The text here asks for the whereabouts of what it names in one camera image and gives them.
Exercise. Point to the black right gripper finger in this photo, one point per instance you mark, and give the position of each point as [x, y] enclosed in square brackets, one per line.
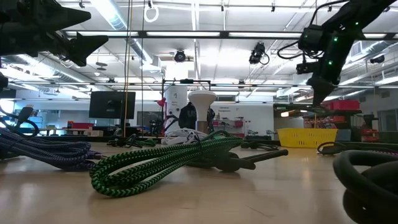
[320, 90]

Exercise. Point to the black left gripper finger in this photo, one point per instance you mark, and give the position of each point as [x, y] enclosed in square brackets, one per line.
[70, 18]
[87, 46]

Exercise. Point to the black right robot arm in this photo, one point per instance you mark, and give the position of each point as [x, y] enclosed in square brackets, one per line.
[367, 12]

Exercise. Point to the red storage bin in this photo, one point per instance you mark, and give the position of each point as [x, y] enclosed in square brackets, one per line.
[342, 104]

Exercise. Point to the yellow plastic basket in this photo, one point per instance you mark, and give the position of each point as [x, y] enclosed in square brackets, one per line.
[306, 138]

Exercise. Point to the black monitor screen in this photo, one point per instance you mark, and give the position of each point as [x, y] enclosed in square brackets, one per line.
[112, 104]

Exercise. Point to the white mushroom table lamp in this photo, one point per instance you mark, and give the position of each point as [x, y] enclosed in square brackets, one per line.
[202, 102]

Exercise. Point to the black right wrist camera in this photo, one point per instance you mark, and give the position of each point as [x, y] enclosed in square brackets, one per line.
[308, 68]

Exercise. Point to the black ceiling camera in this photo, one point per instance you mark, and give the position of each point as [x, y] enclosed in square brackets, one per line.
[179, 56]
[257, 53]

